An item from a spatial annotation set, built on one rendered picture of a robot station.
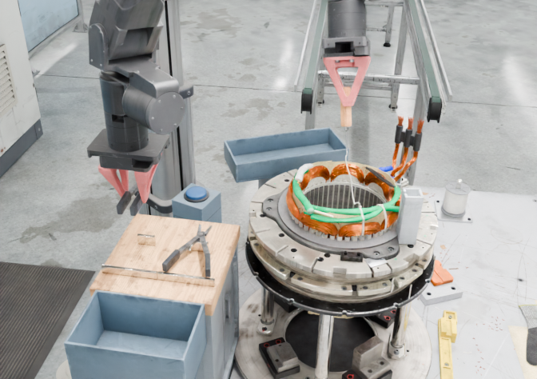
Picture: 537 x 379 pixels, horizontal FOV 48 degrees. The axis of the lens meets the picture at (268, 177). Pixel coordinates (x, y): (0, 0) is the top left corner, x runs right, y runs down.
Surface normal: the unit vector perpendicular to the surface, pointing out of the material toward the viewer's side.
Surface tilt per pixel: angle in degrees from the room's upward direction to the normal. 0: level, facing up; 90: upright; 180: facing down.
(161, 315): 90
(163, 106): 91
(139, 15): 117
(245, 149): 90
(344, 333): 0
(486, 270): 0
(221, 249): 0
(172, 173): 90
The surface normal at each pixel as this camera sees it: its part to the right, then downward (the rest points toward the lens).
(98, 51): -0.69, 0.26
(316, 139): 0.29, 0.51
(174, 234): 0.01, -0.85
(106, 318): -0.17, 0.51
